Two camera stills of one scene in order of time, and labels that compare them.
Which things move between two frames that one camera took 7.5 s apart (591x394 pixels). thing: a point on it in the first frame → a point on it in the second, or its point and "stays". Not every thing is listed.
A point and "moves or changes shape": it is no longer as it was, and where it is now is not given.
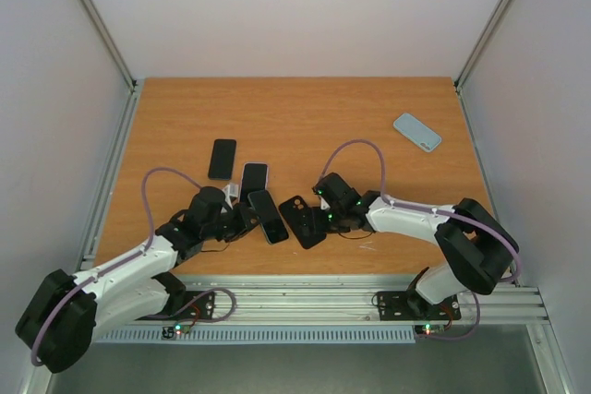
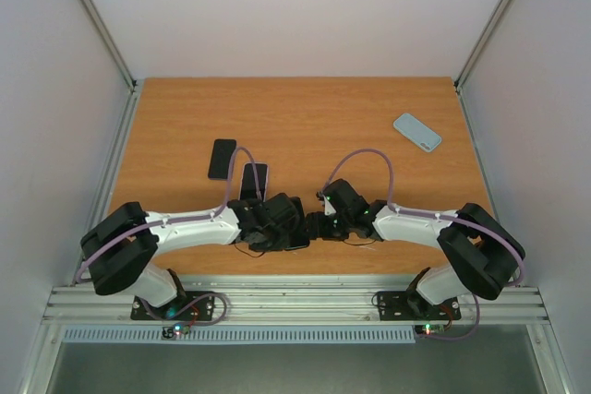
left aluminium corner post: (94, 16) stays
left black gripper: (245, 223) → (283, 241)
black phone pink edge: (254, 178) stays
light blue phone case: (416, 132) stays
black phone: (271, 219) moves or changes shape
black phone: (222, 160) stays
